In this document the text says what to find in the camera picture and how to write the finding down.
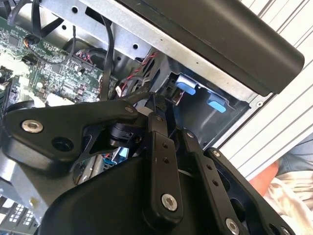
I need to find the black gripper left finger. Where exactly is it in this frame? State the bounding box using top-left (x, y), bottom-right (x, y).
top-left (1, 95), bottom-right (184, 224)

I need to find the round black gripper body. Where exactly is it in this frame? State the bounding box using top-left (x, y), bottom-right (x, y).
top-left (39, 154), bottom-right (221, 235)

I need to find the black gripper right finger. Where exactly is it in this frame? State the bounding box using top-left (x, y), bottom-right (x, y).
top-left (161, 99), bottom-right (294, 235)

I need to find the hard disk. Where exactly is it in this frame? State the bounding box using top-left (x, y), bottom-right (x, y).
top-left (168, 73), bottom-right (230, 116)

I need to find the black disk wire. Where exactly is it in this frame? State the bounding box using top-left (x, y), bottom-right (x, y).
top-left (99, 14), bottom-right (157, 103)

